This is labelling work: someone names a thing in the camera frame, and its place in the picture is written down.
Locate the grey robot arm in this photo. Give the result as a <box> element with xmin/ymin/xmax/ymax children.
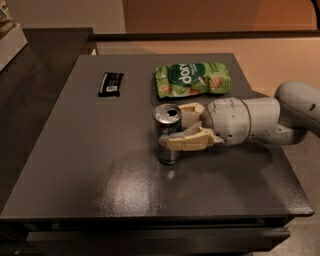
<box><xmin>158</xmin><ymin>81</ymin><xmax>320</xmax><ymax>151</ymax></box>

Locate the blue silver redbull can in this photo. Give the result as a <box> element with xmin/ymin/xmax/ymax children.
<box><xmin>153</xmin><ymin>104</ymin><xmax>182</xmax><ymax>165</ymax></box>

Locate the black snack bar wrapper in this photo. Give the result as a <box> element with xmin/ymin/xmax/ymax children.
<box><xmin>98</xmin><ymin>72</ymin><xmax>123</xmax><ymax>97</ymax></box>

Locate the green snack bag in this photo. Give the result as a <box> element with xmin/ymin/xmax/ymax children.
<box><xmin>155</xmin><ymin>62</ymin><xmax>231</xmax><ymax>98</ymax></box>

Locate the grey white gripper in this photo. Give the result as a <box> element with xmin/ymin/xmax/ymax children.
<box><xmin>158</xmin><ymin>98</ymin><xmax>250</xmax><ymax>151</ymax></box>

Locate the white box at left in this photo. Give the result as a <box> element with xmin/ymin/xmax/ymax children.
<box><xmin>0</xmin><ymin>0</ymin><xmax>29</xmax><ymax>72</ymax></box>

